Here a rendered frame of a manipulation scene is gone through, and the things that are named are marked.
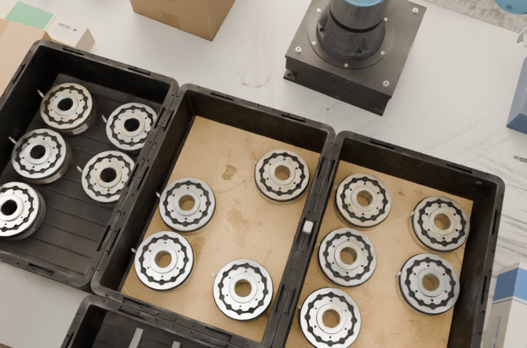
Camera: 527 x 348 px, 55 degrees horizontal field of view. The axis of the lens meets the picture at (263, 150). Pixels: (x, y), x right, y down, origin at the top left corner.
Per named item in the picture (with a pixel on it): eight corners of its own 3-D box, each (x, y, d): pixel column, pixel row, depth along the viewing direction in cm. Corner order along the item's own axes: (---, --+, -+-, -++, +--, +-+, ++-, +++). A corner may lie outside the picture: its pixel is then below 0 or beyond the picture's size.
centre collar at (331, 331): (320, 299, 86) (321, 299, 85) (348, 309, 85) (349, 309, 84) (312, 328, 84) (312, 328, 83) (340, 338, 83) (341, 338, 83)
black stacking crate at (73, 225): (59, 70, 108) (38, 39, 98) (189, 110, 105) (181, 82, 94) (-40, 245, 94) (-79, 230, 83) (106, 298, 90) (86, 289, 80)
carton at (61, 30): (-2, 28, 125) (-14, 12, 120) (12, 9, 128) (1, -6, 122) (82, 61, 122) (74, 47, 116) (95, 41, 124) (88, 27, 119)
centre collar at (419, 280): (418, 265, 88) (419, 264, 87) (446, 273, 87) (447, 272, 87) (413, 293, 86) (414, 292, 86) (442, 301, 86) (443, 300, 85)
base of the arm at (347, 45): (338, -7, 117) (345, -37, 108) (395, 24, 114) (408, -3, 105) (303, 39, 113) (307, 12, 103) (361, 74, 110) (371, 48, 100)
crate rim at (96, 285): (183, 86, 96) (182, 80, 94) (336, 132, 93) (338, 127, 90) (90, 292, 81) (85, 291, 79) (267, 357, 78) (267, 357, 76)
